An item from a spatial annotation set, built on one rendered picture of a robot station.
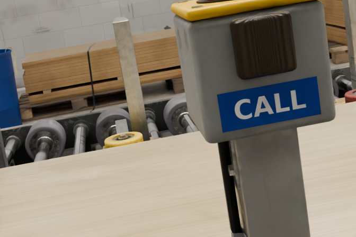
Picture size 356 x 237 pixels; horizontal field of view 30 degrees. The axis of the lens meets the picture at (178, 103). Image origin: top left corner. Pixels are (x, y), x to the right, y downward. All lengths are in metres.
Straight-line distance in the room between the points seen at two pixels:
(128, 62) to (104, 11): 6.07
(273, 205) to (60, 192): 0.78
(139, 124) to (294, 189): 1.11
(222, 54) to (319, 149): 0.81
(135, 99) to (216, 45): 1.13
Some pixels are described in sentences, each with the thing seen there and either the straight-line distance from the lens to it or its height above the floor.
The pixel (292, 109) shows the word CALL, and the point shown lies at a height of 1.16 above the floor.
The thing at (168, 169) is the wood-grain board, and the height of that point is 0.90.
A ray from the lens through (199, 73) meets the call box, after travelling 0.33.
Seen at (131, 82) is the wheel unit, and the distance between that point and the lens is 1.45.
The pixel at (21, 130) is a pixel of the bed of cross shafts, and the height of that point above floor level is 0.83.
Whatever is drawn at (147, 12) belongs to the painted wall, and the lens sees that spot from 7.53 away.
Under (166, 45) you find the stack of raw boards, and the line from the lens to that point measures 6.28.
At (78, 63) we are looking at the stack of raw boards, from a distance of 6.25.
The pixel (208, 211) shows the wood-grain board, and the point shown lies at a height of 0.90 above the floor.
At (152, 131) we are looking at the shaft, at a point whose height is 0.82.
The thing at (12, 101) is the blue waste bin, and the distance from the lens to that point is 6.01.
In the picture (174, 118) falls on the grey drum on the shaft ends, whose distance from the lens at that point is 1.86.
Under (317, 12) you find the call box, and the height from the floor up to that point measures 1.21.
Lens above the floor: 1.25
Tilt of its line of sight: 12 degrees down
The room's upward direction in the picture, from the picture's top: 9 degrees counter-clockwise
